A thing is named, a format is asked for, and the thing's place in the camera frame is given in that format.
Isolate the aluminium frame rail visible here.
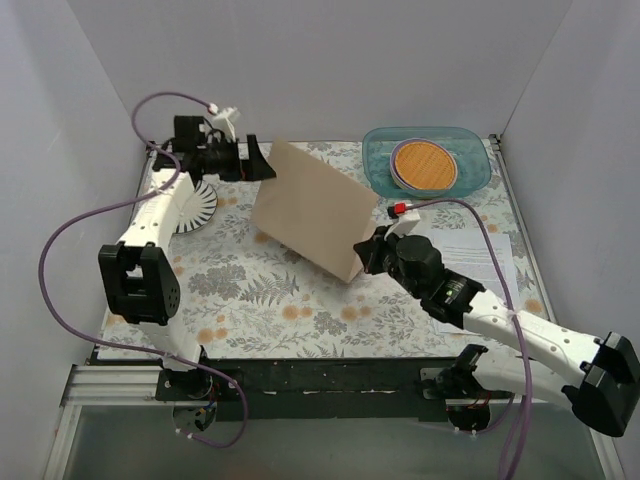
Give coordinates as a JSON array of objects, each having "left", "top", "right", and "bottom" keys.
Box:
[{"left": 61, "top": 365, "right": 161, "bottom": 407}]

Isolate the brown cardboard folder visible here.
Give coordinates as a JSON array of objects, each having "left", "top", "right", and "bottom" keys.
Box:
[{"left": 251, "top": 139, "right": 378, "bottom": 283}]

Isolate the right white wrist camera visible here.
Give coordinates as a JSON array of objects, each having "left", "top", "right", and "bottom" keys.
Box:
[{"left": 386, "top": 202, "right": 421, "bottom": 237}]

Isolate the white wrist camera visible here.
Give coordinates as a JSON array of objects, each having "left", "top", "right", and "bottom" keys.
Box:
[
  {"left": 386, "top": 202, "right": 421, "bottom": 237},
  {"left": 207, "top": 103, "right": 240, "bottom": 142}
]

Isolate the floral table mat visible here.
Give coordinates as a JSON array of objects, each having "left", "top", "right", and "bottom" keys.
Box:
[{"left": 96, "top": 140, "right": 553, "bottom": 361}]

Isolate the blue striped white plate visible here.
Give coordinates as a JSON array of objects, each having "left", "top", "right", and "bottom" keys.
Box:
[{"left": 174, "top": 180, "right": 218, "bottom": 234}]

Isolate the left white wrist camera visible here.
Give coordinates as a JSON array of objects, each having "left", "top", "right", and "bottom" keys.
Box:
[{"left": 207, "top": 103, "right": 240, "bottom": 142}]

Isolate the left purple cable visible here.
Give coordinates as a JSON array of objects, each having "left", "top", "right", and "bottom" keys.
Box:
[{"left": 39, "top": 91, "right": 249, "bottom": 449}]

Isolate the orange woven round plate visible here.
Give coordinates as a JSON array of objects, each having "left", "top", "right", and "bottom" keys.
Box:
[{"left": 389, "top": 138, "right": 458, "bottom": 191}]

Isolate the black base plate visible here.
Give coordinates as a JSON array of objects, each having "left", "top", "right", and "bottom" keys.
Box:
[{"left": 89, "top": 349, "right": 516, "bottom": 424}]

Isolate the teal plastic container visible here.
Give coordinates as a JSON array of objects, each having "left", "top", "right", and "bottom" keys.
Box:
[{"left": 362, "top": 127, "right": 491, "bottom": 199}]

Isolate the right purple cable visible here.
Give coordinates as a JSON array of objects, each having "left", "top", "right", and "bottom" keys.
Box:
[{"left": 399, "top": 197, "right": 533, "bottom": 480}]

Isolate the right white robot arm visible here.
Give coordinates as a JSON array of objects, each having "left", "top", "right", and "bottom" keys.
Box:
[{"left": 354, "top": 226, "right": 639, "bottom": 438}]

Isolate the purple cable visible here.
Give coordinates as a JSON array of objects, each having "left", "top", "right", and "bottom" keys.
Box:
[
  {"left": 39, "top": 91, "right": 249, "bottom": 449},
  {"left": 399, "top": 197, "right": 533, "bottom": 480}
]

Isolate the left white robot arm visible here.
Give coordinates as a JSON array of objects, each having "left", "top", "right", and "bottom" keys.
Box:
[{"left": 98, "top": 116, "right": 276, "bottom": 400}]

